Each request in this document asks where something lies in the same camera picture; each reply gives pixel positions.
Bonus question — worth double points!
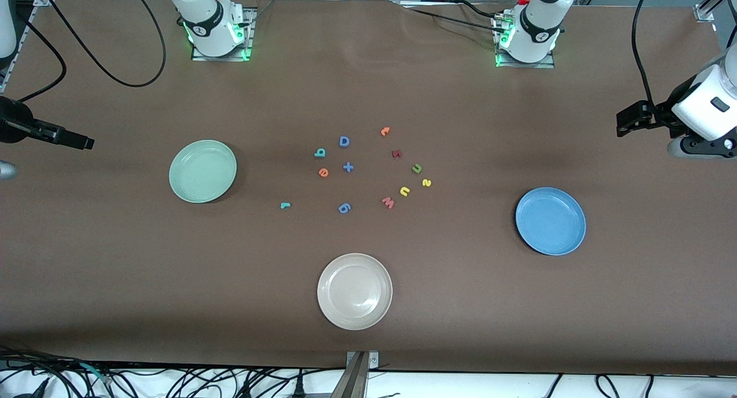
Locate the blue plate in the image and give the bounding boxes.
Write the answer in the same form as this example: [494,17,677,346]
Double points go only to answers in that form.
[515,187,587,256]

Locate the light green plate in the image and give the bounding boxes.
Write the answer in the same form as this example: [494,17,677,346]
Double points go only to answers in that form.
[169,139,238,204]

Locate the brown table cover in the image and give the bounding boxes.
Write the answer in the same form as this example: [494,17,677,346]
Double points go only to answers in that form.
[0,0,737,377]

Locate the beige plate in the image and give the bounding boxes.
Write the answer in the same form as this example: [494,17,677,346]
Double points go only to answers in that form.
[317,253,393,331]

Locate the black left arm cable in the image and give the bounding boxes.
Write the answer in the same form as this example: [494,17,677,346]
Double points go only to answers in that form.
[631,0,660,108]

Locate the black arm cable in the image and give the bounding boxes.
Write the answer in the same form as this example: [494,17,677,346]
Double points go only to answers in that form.
[0,0,168,103]
[631,0,660,108]

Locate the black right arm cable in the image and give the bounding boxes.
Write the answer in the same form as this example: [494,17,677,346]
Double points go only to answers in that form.
[0,0,168,103]

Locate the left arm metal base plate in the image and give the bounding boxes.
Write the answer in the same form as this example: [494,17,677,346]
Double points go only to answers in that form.
[494,12,556,69]

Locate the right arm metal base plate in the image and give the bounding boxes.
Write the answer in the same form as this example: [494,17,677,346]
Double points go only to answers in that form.
[191,6,254,62]

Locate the black base cable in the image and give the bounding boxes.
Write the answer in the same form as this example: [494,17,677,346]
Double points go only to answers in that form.
[402,6,499,31]

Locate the teal cable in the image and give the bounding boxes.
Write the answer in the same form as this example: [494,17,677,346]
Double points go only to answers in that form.
[81,362,111,385]

